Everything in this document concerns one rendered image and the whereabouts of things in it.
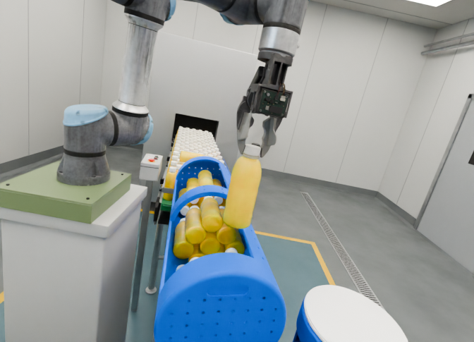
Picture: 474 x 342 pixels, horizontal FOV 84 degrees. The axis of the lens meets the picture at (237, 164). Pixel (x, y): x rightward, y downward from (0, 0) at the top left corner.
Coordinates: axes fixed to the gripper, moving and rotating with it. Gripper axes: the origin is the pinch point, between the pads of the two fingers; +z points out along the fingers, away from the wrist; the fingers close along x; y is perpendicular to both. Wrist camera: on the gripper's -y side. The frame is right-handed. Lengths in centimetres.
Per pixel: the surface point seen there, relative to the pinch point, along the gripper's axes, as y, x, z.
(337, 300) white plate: -2, 37, 42
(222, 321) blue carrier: 13.6, -1.7, 34.6
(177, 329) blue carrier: 13.5, -10.7, 36.8
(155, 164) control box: -90, -28, 35
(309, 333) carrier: 7, 24, 44
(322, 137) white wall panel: -442, 263, 33
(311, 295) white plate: -3, 29, 42
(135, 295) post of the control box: -99, -30, 131
